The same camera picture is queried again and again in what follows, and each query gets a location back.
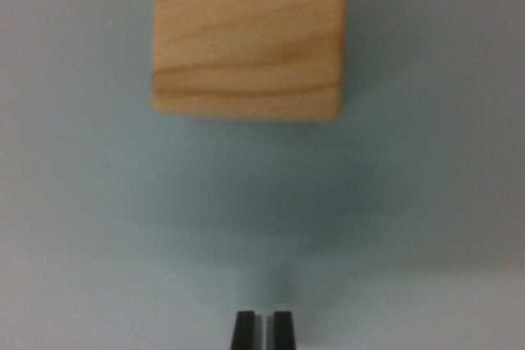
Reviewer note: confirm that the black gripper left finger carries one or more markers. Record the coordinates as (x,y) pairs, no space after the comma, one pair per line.
(245,331)

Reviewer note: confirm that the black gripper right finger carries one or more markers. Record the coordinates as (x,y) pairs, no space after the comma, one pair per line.
(283,331)

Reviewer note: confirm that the light wooden cube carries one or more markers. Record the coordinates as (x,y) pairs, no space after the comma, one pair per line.
(246,34)

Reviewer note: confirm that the translucent plastic bin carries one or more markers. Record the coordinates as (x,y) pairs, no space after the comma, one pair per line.
(82,202)

